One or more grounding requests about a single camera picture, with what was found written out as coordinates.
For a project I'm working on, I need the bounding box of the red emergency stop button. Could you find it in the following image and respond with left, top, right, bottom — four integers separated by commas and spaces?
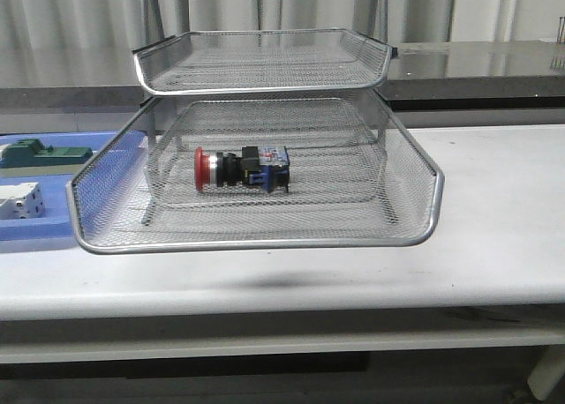
194, 146, 290, 193

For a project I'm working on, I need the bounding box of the silver mesh tray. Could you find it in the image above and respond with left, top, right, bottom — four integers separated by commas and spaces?
147, 98, 383, 209
132, 28, 393, 96
76, 90, 444, 254

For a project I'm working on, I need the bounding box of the silver mesh bottom tray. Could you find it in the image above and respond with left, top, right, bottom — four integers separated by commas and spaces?
147, 98, 383, 209

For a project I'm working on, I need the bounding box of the silver mesh top tray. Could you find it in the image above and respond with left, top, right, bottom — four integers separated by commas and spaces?
132, 28, 393, 96

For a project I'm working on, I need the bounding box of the blue plastic tray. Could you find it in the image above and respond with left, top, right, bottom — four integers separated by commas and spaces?
1, 131, 146, 252

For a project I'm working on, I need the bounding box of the dark background counter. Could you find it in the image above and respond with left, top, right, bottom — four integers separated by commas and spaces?
1, 41, 564, 111

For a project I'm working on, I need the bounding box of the green electrical component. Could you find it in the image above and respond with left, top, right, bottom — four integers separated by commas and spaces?
1, 138, 94, 168

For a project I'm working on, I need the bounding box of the white circuit breaker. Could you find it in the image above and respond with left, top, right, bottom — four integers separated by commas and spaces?
1, 182, 45, 220

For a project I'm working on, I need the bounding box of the grey metal rack frame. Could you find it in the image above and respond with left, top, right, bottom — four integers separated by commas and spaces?
139, 33, 401, 227

